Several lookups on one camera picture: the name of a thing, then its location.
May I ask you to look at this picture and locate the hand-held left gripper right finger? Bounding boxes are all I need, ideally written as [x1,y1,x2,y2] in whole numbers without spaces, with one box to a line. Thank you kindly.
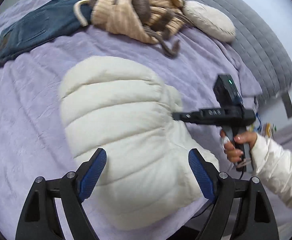
[188,149,280,240]

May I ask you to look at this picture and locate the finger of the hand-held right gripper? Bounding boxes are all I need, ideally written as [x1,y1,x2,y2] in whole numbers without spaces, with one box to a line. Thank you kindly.
[172,111,200,124]

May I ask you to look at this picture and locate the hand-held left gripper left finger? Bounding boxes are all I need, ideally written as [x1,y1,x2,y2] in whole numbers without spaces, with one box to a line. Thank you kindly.
[15,148,107,240]

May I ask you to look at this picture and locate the white puffer jacket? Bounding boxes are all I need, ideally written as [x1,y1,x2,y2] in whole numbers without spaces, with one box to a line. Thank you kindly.
[58,56,220,231]

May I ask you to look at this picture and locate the person's right forearm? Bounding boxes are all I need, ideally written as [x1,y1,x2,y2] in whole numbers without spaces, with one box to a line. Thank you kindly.
[250,134,292,211]

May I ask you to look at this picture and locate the person's right hand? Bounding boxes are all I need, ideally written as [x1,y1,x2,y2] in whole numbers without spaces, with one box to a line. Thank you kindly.
[219,129,258,167]

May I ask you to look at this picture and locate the colourful trinket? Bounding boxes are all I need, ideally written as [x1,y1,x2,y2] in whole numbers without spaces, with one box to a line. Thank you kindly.
[254,112,278,138]

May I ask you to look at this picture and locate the grey quilted mattress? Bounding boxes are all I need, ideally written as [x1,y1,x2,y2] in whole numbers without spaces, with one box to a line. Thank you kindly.
[153,0,292,101]

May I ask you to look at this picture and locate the purple blanket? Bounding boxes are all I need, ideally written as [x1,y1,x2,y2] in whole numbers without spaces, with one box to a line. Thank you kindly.
[0,0,292,240]

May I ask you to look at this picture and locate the cream textured cushion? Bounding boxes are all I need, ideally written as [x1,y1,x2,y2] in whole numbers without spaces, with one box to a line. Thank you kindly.
[182,0,237,43]

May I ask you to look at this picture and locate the striped beige brown fleece garment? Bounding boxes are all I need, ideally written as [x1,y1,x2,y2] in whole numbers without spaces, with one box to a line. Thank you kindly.
[88,0,186,58]

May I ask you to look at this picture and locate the blue jeans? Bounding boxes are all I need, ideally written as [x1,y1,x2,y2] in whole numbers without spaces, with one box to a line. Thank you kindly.
[0,0,94,68]

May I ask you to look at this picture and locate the grey strap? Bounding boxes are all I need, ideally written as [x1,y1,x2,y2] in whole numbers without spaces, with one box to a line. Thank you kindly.
[281,91,292,119]

